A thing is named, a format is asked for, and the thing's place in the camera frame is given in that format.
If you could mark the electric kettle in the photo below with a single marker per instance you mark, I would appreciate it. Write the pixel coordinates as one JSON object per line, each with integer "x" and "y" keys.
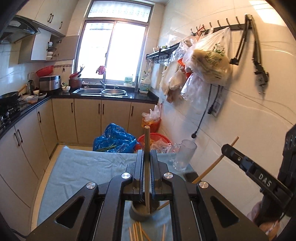
{"x": 30, "y": 87}

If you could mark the red bin with bags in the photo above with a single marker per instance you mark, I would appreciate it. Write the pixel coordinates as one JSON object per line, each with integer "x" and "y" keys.
{"x": 152, "y": 119}

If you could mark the grey-blue table cloth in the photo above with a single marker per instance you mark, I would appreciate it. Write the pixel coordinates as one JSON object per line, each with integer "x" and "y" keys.
{"x": 75, "y": 168}

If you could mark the silver rice cooker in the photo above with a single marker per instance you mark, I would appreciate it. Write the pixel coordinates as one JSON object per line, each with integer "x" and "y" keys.
{"x": 50, "y": 82}

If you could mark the wooden chopstick six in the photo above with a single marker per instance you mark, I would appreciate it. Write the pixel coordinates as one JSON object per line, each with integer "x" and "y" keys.
{"x": 163, "y": 233}

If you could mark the red plastic basin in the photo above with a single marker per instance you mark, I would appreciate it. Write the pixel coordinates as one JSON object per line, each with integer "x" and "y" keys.
{"x": 158, "y": 142}

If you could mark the clear glass beer mug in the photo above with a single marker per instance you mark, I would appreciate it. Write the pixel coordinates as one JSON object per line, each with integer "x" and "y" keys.
{"x": 186, "y": 150}

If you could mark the steel kitchen sink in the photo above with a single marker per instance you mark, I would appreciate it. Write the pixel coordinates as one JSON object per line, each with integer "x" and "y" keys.
{"x": 98, "y": 91}

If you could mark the black frying pan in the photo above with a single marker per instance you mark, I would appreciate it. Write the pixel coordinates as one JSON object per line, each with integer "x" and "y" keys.
{"x": 11, "y": 96}

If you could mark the wooden chopstick four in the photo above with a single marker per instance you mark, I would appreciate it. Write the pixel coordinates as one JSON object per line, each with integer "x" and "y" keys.
{"x": 142, "y": 234}

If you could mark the range hood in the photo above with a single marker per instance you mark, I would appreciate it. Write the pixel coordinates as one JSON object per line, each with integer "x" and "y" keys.
{"x": 18, "y": 28}

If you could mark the blue plastic bag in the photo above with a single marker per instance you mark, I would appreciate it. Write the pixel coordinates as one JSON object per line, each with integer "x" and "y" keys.
{"x": 115, "y": 140}

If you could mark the red colander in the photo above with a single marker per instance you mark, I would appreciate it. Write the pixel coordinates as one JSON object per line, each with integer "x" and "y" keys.
{"x": 45, "y": 71}

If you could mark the brown utensil pot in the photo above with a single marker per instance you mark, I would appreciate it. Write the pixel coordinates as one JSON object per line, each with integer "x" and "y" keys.
{"x": 75, "y": 83}

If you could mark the dark grey utensil holder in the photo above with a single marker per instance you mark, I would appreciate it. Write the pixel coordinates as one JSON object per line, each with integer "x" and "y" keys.
{"x": 139, "y": 213}

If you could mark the large hanging plastic bag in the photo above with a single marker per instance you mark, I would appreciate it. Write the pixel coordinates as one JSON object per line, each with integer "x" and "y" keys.
{"x": 209, "y": 57}

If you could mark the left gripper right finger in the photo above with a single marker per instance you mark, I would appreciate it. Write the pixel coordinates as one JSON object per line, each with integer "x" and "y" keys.
{"x": 199, "y": 213}

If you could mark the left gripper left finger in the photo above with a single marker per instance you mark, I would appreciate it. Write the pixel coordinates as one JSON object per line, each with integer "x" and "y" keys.
{"x": 95, "y": 212}

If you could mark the person right hand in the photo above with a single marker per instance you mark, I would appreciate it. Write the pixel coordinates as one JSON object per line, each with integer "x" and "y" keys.
{"x": 269, "y": 228}

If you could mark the wooden chopstick two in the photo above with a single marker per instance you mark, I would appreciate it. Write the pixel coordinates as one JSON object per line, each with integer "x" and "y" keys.
{"x": 198, "y": 179}

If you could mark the wooden chopstick three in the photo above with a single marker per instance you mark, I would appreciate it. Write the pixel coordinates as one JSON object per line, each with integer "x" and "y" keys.
{"x": 130, "y": 234}

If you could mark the wooden chopstick one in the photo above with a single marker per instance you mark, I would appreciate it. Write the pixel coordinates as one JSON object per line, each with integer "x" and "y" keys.
{"x": 146, "y": 166}

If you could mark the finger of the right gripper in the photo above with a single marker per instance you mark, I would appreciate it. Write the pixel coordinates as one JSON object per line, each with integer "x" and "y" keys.
{"x": 242, "y": 161}

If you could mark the kitchen faucet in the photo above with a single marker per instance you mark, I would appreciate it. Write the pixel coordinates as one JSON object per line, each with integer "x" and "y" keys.
{"x": 103, "y": 81}

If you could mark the wooden chopstick five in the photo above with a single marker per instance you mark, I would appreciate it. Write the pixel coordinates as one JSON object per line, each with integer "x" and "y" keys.
{"x": 135, "y": 232}

